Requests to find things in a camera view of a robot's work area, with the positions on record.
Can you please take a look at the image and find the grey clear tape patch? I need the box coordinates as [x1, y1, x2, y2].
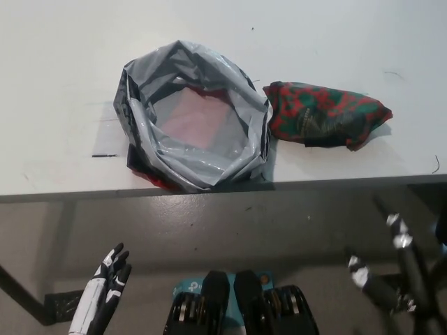
[91, 100, 130, 158]

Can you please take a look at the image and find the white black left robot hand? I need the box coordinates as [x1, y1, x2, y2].
[68, 242, 133, 335]

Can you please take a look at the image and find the black plastic bag grey inside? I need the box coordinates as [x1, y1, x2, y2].
[113, 39, 274, 193]

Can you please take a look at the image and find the black floor foot plate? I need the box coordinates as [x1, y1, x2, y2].
[44, 290, 87, 320]

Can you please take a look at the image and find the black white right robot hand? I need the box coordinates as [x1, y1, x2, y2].
[347, 211, 426, 314]

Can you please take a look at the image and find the black slanted table leg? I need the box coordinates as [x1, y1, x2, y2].
[0, 263, 50, 321]

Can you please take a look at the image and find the teal router box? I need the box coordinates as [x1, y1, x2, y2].
[171, 268, 277, 335]

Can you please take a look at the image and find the red green patterned cloth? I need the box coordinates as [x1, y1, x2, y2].
[262, 80, 395, 144]

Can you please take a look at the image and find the black left robot body block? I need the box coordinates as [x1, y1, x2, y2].
[162, 270, 231, 335]

